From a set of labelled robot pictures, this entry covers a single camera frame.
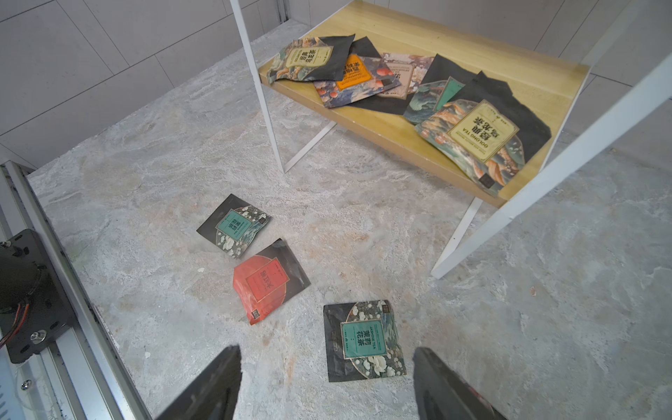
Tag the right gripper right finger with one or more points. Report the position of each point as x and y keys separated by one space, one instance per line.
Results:
x=442 y=393

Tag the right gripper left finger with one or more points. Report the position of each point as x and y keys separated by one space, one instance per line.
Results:
x=213 y=394

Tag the black green tea bag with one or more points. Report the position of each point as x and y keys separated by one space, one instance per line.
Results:
x=362 y=342

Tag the red tea bag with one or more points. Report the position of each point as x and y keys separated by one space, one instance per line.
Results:
x=267 y=280

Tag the green label tea bag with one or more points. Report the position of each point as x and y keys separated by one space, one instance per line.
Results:
x=234 y=225

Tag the yellow label tea bag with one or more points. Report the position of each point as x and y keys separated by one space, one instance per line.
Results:
x=312 y=59
x=486 y=132

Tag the dark green tea bag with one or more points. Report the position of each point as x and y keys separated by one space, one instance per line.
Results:
x=443 y=80

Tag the floral tea bag lower shelf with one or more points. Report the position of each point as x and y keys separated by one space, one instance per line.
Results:
x=409 y=69

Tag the orange tea bag lower shelf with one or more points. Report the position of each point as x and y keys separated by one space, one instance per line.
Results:
x=366 y=74

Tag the wooden two-tier shelf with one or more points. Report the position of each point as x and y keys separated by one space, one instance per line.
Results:
x=548 y=86

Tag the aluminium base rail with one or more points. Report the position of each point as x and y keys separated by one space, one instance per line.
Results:
x=57 y=360

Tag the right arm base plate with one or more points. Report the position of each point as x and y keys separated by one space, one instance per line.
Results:
x=35 y=310

